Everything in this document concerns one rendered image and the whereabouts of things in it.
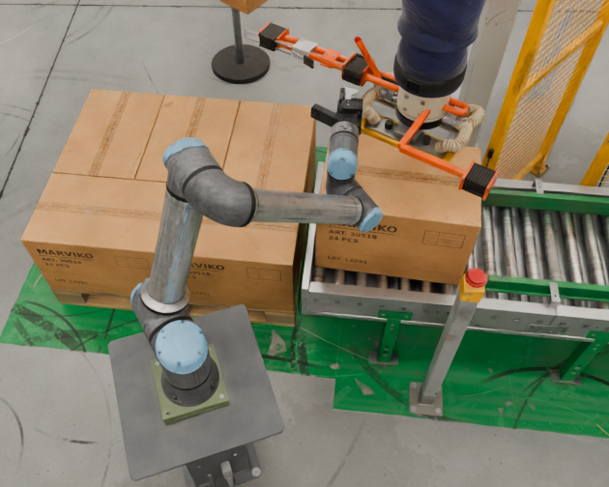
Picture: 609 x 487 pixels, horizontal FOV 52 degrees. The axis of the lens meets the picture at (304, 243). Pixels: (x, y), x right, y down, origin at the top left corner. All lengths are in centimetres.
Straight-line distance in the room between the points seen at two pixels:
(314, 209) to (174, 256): 41
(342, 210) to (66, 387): 180
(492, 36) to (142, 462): 238
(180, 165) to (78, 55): 324
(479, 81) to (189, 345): 211
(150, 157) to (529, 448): 219
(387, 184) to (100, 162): 144
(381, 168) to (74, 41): 300
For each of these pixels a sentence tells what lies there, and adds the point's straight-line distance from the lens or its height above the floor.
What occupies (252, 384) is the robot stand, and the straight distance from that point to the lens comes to 214.
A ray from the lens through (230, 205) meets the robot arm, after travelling 150.
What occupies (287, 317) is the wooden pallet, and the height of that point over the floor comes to 9.
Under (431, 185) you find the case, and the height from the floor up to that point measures 95.
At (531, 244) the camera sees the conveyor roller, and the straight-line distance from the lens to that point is 284.
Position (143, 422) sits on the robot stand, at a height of 75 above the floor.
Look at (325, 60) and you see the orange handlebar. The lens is 223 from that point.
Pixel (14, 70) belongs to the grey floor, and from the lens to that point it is 478.
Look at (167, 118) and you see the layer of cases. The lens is 327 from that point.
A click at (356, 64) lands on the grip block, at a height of 136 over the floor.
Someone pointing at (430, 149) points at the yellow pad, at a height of 124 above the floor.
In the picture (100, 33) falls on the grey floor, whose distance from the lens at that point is 491.
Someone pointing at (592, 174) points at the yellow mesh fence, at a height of 62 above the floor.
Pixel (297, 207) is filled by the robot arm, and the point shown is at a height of 144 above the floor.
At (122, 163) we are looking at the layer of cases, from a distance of 310.
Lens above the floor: 272
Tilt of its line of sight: 54 degrees down
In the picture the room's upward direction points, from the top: straight up
